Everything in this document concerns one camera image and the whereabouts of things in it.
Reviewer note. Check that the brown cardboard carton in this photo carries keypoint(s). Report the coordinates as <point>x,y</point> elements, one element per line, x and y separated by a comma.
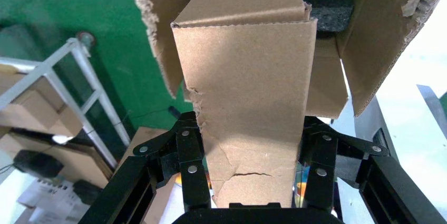
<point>35,110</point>

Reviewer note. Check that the black device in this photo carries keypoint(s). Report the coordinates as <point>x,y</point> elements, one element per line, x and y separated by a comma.
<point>33,163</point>

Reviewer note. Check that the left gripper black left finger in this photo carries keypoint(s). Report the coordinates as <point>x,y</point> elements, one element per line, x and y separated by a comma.
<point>190,170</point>

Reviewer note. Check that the white printed paper box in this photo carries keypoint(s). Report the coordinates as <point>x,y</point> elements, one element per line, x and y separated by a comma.
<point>49,198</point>

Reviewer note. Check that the large cardboard box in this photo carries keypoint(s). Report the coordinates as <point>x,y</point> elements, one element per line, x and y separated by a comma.
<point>377,23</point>

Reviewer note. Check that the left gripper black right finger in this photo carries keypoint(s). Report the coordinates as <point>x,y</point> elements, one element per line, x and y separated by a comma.
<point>319,171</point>

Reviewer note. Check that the small cardboard box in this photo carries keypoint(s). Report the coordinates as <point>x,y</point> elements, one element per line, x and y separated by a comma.
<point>248,86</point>

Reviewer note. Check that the black foam block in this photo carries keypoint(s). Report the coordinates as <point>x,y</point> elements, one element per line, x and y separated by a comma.
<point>330,9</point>

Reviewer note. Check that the white metal rack frame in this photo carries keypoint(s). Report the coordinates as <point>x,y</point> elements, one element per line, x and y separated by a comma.
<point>59,86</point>

